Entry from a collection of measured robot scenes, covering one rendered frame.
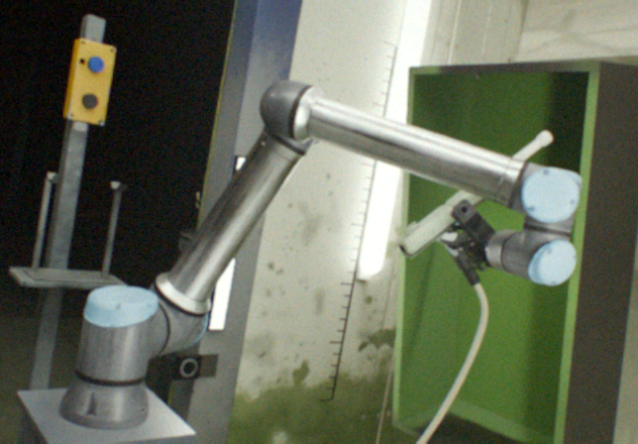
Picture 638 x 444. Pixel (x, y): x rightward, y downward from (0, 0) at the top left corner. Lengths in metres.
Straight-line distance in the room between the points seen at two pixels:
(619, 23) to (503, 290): 1.34
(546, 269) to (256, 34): 1.43
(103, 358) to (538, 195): 0.93
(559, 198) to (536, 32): 2.21
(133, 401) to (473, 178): 0.85
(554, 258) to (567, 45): 2.00
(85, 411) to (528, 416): 1.50
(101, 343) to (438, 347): 1.32
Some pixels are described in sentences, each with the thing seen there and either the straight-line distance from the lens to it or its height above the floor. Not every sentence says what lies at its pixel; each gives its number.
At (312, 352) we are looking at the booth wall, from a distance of 2.66.
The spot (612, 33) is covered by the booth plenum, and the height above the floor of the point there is 2.08.
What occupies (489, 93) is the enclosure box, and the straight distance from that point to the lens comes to 2.28.
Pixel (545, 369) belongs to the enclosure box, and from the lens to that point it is 2.30.
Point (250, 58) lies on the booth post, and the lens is 2.32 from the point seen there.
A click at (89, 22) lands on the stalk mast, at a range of 2.32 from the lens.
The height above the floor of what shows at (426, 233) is 1.16.
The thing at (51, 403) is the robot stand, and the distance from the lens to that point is 1.59.
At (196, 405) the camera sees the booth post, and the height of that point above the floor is 0.36.
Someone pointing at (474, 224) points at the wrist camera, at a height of 1.20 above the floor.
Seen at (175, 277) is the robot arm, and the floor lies 0.95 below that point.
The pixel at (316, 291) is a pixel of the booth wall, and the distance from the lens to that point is 2.59.
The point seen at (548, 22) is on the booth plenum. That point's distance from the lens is 3.29.
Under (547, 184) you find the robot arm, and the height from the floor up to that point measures 1.29.
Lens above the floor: 1.22
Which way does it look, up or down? 3 degrees down
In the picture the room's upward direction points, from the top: 10 degrees clockwise
